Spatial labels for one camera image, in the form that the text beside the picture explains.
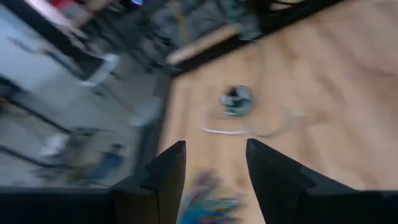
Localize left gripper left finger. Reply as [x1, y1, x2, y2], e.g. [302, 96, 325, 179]
[0, 140, 187, 224]

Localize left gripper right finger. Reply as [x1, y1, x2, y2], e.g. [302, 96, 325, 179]
[245, 138, 398, 224]

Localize white cord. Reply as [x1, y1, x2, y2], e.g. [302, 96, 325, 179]
[198, 105, 299, 139]

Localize black cord spool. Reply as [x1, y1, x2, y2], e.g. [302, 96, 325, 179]
[220, 85, 254, 116]

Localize grey round-base stand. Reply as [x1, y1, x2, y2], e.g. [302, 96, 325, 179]
[9, 37, 121, 87]

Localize multicoloured wire bundle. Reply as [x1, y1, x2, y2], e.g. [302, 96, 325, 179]
[178, 169, 246, 224]

